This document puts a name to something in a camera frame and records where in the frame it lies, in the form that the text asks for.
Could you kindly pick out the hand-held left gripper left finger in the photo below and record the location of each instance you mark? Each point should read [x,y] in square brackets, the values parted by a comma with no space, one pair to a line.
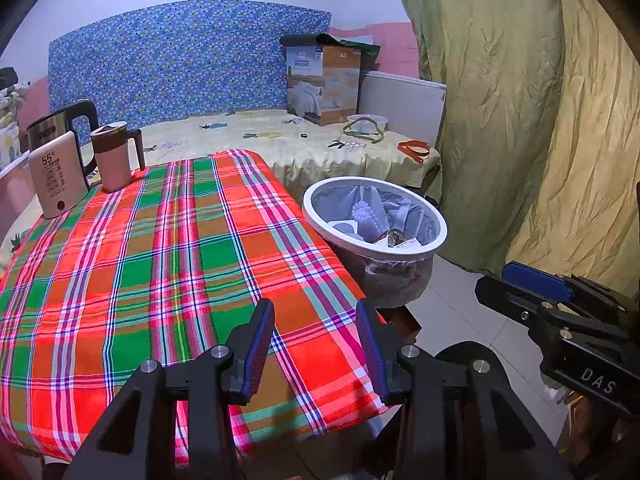
[255,357]

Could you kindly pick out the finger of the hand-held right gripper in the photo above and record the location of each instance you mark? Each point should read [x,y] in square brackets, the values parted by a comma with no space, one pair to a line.
[510,302]
[535,280]

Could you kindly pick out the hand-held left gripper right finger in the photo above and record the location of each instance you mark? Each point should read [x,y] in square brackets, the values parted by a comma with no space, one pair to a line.
[372,357]

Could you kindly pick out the bear print snack packet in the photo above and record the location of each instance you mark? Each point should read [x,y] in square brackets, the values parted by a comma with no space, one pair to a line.
[392,237]

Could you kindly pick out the white round cup lid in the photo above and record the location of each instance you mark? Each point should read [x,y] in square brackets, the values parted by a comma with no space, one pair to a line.
[345,227]

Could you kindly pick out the white foam net sleeve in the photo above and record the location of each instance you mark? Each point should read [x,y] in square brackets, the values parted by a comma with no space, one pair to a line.
[367,215]

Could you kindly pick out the white trash bin with liner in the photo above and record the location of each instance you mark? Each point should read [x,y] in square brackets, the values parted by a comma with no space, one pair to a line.
[312,212]

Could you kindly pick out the plaid tablecloth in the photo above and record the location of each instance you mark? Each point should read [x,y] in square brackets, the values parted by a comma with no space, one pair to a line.
[150,260]

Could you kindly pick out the green curtain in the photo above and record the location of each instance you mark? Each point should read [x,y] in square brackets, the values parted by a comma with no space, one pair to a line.
[500,110]

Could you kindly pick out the yellow pineapple bedsheet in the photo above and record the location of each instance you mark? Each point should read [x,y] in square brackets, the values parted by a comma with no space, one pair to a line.
[300,150]

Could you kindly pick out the white panel board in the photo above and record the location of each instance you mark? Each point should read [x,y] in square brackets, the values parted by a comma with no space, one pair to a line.
[400,105]

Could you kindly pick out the pink mug with brown lid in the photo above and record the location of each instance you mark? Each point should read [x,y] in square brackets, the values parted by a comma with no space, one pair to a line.
[112,165]

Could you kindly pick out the beige electric kettle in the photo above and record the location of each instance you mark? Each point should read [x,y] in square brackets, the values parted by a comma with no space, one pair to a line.
[55,175]

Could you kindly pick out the cardboard quilt box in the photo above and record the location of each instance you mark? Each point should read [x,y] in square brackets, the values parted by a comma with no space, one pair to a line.
[325,85]

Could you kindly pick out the dark green bag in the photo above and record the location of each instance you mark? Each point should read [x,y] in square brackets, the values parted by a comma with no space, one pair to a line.
[367,52]

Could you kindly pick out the pink storage box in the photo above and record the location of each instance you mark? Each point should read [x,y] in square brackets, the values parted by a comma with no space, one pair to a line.
[15,190]

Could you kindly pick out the blue floral headboard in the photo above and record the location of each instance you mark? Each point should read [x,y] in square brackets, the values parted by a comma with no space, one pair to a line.
[190,60]

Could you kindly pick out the black roll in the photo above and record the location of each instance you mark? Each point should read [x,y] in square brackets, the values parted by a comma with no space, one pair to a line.
[300,40]

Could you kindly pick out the pineapple print fabric bundle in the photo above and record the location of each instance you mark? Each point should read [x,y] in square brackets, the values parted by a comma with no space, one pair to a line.
[7,125]

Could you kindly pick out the black bag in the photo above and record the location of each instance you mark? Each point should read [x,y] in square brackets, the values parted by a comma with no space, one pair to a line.
[6,76]

